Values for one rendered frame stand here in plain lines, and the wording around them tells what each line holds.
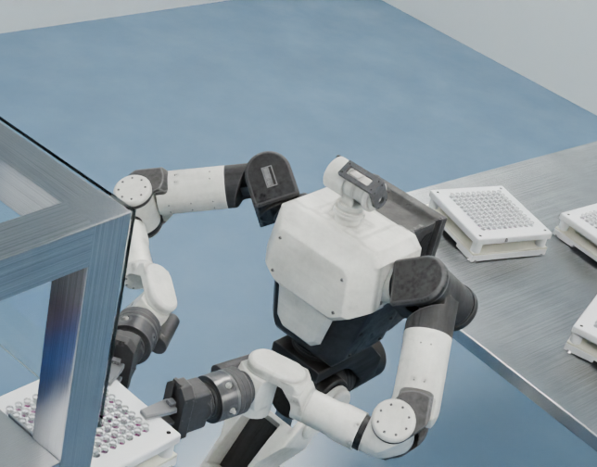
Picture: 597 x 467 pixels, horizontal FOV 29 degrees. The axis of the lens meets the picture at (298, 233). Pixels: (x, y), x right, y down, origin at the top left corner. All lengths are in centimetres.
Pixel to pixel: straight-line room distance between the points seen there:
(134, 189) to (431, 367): 71
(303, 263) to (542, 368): 74
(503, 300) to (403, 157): 255
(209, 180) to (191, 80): 332
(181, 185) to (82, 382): 94
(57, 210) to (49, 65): 424
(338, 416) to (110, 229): 83
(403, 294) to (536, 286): 92
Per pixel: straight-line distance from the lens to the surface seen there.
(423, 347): 212
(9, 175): 146
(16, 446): 160
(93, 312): 144
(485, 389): 409
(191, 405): 202
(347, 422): 209
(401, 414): 206
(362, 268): 218
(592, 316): 287
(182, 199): 238
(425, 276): 215
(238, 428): 249
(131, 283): 232
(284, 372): 210
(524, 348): 279
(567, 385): 273
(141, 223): 237
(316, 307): 226
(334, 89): 592
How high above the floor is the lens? 237
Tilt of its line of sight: 31 degrees down
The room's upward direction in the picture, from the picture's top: 14 degrees clockwise
